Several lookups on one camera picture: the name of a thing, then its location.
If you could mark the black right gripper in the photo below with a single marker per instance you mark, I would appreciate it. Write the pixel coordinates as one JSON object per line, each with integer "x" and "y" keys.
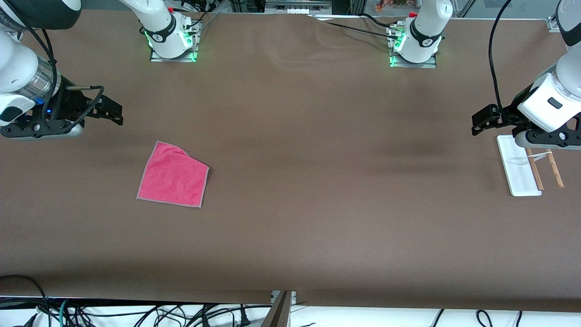
{"x": 71, "y": 102}

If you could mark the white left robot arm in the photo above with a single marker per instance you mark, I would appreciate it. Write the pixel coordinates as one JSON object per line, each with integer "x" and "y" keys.
{"x": 567, "y": 77}

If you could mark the pink towel with grey edge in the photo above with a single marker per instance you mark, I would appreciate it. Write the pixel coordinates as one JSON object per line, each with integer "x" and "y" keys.
{"x": 174, "y": 179}

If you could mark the grey power strip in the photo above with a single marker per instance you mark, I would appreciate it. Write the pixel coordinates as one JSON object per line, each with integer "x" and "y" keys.
{"x": 295, "y": 5}

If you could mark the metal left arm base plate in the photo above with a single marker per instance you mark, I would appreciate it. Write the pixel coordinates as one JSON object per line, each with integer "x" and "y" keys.
{"x": 415, "y": 65}

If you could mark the orange patterned object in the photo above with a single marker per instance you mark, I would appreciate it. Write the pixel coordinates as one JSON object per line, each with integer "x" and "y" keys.
{"x": 390, "y": 4}

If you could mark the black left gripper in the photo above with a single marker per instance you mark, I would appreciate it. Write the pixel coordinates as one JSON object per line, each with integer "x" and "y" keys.
{"x": 509, "y": 113}

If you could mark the aluminium frame profile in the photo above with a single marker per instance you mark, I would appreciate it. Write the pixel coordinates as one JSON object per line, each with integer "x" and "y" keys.
{"x": 554, "y": 25}

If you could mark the brown table cover sheet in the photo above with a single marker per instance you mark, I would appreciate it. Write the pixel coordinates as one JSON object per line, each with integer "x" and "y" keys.
{"x": 317, "y": 204}

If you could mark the white rack with wooden rods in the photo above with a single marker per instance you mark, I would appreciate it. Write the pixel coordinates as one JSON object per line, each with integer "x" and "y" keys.
{"x": 519, "y": 175}

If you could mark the brown wooden post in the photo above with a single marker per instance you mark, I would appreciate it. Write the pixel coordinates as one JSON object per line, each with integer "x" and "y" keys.
{"x": 278, "y": 313}

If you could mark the white flat strip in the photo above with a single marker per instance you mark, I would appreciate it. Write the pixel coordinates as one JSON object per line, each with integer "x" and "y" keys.
{"x": 336, "y": 17}

